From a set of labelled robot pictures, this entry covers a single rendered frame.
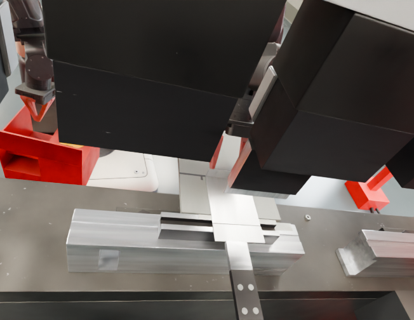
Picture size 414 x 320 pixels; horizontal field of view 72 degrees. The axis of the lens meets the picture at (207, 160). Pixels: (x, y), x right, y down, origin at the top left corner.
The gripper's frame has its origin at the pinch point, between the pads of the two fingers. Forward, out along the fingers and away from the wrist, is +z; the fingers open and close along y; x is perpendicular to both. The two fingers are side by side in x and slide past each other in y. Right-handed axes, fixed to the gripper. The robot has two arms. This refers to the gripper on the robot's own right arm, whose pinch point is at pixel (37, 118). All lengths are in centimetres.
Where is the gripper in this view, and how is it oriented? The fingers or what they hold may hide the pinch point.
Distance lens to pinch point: 89.8
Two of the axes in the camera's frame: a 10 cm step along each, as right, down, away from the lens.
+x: 9.5, 2.4, 1.9
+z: -3.1, 8.2, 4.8
